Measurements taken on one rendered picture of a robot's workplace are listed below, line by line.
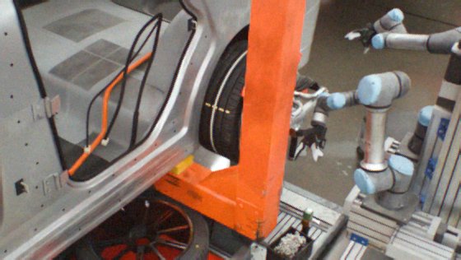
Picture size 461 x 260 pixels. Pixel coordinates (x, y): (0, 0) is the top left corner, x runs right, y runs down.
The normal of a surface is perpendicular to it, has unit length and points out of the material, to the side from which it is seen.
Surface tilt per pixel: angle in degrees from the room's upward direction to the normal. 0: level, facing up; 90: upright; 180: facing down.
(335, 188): 0
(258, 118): 90
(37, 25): 6
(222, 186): 90
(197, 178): 0
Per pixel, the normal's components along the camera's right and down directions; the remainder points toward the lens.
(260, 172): -0.55, 0.45
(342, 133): 0.06, -0.82
